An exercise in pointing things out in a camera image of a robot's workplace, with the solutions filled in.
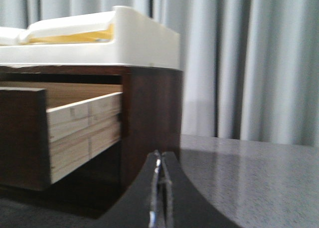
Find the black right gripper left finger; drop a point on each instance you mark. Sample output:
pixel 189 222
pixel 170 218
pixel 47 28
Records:
pixel 133 209

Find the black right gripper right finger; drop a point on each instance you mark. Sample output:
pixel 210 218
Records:
pixel 186 207

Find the dark wooden drawer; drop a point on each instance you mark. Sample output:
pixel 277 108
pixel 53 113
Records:
pixel 48 130

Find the dark wooden drawer cabinet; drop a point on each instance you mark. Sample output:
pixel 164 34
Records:
pixel 150 120

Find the grey curtain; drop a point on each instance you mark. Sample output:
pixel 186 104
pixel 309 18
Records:
pixel 251 67

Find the white plastic tray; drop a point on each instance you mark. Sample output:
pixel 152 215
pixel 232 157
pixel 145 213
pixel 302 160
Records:
pixel 122 36

